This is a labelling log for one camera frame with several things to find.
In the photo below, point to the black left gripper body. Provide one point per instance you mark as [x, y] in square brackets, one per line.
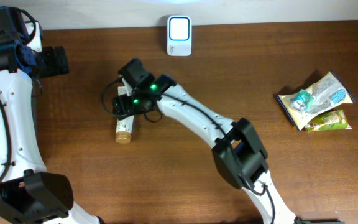
[51, 63]

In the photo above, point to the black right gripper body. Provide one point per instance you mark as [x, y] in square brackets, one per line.
[131, 105]

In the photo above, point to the white Pantene tube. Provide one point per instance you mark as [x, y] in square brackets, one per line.
[124, 130]

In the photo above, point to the teal tissue pack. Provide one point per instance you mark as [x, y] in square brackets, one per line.
[302, 101]

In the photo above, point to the white snack bag gold trim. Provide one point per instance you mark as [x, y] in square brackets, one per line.
[329, 92]

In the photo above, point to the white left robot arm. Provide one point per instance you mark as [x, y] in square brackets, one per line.
[28, 193]

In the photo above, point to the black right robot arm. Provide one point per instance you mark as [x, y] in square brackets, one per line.
[238, 152]

